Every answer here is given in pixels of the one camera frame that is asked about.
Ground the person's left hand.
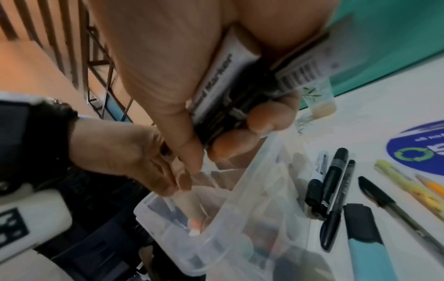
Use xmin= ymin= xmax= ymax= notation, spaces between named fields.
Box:
xmin=69 ymin=120 xmax=195 ymax=198

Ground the person's right hand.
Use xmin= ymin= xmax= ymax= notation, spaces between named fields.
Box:
xmin=83 ymin=0 xmax=339 ymax=175

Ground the white barrel whiteboard marker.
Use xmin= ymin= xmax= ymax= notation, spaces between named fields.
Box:
xmin=189 ymin=25 xmax=262 ymax=125

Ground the black barrel marker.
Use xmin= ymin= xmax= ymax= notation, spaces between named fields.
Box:
xmin=197 ymin=58 xmax=282 ymax=148

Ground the clear plastic storage box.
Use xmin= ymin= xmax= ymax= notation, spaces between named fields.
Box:
xmin=133 ymin=125 xmax=335 ymax=281

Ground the black pen barcode label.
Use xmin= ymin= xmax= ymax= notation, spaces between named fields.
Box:
xmin=270 ymin=13 xmax=357 ymax=95

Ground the pile of markers and pens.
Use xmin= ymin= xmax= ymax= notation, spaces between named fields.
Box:
xmin=304 ymin=147 xmax=444 ymax=281

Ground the blue round card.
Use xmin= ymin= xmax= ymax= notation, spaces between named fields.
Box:
xmin=385 ymin=119 xmax=444 ymax=175

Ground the teal highlighter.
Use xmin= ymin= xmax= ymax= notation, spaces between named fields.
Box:
xmin=342 ymin=203 xmax=400 ymax=281

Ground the black device on floor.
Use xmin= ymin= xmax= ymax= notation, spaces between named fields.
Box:
xmin=34 ymin=167 xmax=157 ymax=281

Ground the clear plastic cup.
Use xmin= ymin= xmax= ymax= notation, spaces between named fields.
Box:
xmin=299 ymin=78 xmax=338 ymax=119

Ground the white table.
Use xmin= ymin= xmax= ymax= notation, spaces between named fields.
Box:
xmin=295 ymin=58 xmax=444 ymax=281

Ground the green fabric curtain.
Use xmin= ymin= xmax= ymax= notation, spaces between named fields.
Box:
xmin=310 ymin=0 xmax=444 ymax=97

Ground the dark metal lattice frame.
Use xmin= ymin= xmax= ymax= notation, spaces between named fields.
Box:
xmin=77 ymin=0 xmax=137 ymax=123

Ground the left wrist camera with strap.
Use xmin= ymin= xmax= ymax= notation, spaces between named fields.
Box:
xmin=0 ymin=92 xmax=81 ymax=264

